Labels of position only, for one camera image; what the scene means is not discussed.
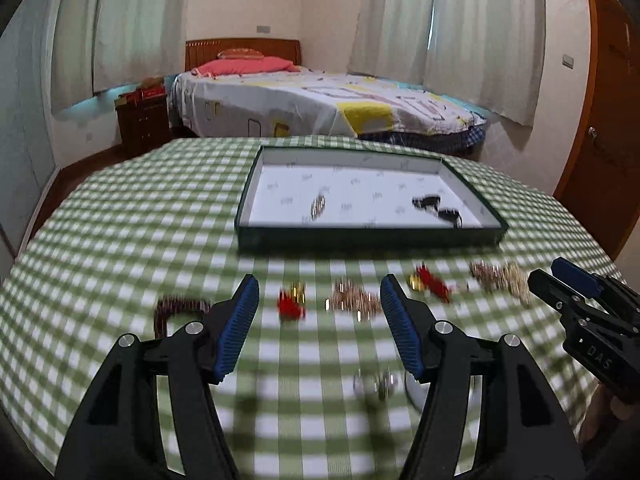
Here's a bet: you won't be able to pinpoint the white jade bangle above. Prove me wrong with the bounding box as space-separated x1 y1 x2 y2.
405 372 430 412

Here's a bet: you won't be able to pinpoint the wooden headboard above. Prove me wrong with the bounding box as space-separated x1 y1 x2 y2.
183 37 304 73

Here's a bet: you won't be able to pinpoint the orange patterned pillow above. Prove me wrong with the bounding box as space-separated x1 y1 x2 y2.
217 48 265 60

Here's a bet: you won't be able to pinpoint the rose gold chain bracelet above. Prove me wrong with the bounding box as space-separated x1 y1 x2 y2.
324 276 385 322

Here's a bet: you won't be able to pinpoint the wall light switch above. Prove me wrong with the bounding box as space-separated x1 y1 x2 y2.
562 54 575 70

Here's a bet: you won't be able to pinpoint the brown wooden door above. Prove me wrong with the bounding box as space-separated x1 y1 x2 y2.
554 0 639 259

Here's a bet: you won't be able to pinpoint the white pearl bracelet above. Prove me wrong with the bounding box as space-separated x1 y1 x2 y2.
499 261 535 309

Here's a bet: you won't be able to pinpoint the bed with patterned sheet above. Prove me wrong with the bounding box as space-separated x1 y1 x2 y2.
169 68 486 155

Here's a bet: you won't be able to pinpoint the rose gold crystal bracelet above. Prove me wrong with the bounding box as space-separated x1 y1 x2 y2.
470 259 508 294

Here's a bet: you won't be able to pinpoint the left white curtain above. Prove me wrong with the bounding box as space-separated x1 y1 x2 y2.
51 0 186 114

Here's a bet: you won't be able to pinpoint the white curtain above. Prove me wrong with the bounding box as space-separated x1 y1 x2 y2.
348 0 546 127
51 0 186 114

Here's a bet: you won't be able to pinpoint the red boxes on nightstand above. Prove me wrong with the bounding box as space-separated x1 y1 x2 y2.
114 77 166 107

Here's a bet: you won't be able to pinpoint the red tassel gold charm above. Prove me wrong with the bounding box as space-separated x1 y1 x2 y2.
407 263 458 304

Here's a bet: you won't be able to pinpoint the pink pillow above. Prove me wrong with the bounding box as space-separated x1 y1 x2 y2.
191 56 300 78

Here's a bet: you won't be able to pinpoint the frosted glass wardrobe door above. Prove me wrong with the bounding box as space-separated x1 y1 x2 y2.
1 0 55 258

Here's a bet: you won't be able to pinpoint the right white curtain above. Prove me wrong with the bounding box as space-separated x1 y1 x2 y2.
348 0 546 127

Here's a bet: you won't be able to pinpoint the person's right hand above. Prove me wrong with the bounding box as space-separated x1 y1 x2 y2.
578 382 639 445

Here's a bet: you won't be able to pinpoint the green white checkered tablecloth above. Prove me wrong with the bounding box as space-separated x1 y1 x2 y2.
1 139 617 479

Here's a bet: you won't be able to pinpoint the red knot gold bell charm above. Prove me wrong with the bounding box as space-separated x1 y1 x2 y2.
277 282 306 321

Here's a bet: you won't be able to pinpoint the dark green jewelry tray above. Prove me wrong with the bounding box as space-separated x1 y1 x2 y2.
234 146 509 252

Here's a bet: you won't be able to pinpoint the dark red bead bracelet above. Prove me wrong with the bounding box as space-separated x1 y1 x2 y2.
152 294 213 340

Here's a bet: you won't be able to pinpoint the dark wooden nightstand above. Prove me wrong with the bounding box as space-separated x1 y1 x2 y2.
115 94 172 156

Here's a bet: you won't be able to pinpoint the black bead bracelet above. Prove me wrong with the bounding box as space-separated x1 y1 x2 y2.
411 193 464 230

